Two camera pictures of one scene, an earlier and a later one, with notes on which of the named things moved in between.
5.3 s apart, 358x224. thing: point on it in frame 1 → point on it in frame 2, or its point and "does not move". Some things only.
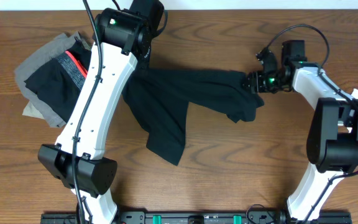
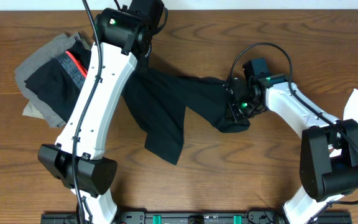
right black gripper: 255,81 → 234,112
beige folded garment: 32,111 does not move
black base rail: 194,218 does not move
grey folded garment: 61,44 does not move
